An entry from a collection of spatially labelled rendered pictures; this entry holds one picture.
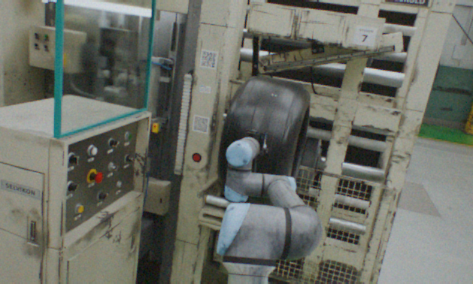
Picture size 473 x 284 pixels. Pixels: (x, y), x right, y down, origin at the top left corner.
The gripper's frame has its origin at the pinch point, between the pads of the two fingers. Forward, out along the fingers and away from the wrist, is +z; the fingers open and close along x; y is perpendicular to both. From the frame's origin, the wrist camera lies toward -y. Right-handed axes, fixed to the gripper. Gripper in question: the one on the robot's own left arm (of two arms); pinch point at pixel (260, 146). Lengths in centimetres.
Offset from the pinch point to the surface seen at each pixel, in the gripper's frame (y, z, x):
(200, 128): -2.0, 21.0, 32.3
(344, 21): 55, 42, -19
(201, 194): -29.2, 12.5, 24.1
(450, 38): 172, 922, -216
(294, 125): 9.7, 7.3, -10.4
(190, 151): -13.9, 22.4, 35.6
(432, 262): -103, 209, -123
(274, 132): 5.8, 2.3, -3.9
